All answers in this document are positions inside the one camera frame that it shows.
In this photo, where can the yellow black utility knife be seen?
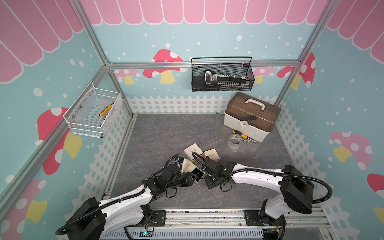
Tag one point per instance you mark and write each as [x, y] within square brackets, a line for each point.
[106, 110]

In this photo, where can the small green circuit board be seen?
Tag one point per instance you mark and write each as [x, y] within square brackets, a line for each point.
[146, 233]

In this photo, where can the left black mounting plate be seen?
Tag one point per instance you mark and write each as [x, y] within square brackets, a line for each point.
[154, 219]

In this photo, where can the black wire wall basket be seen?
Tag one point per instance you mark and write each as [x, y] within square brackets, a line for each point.
[237, 66]

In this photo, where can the brown lid white toolbox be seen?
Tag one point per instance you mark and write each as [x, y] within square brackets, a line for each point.
[250, 116]

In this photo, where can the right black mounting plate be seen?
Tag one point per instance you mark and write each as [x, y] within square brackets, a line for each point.
[259, 218]

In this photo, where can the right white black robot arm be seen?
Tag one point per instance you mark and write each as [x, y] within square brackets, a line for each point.
[296, 192]

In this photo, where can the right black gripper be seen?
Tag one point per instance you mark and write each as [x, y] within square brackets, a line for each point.
[209, 186]

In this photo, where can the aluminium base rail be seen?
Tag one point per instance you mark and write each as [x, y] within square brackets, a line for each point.
[228, 224]

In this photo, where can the clear tape roll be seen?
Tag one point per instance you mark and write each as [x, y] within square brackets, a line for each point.
[235, 141]

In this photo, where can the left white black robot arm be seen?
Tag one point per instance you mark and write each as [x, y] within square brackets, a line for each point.
[94, 219]

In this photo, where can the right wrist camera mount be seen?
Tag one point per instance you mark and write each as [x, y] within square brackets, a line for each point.
[213, 167]

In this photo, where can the white wire wall basket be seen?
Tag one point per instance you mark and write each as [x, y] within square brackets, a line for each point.
[82, 117]

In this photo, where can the black socket bit set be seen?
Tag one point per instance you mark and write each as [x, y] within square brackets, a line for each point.
[212, 79]

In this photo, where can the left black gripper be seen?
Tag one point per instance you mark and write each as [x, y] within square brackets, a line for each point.
[187, 179]

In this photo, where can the black mounting plate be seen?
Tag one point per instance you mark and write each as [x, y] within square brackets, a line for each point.
[259, 218]
[154, 219]

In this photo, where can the cream tan-drawer jewelry box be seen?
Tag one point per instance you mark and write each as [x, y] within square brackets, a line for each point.
[212, 154]

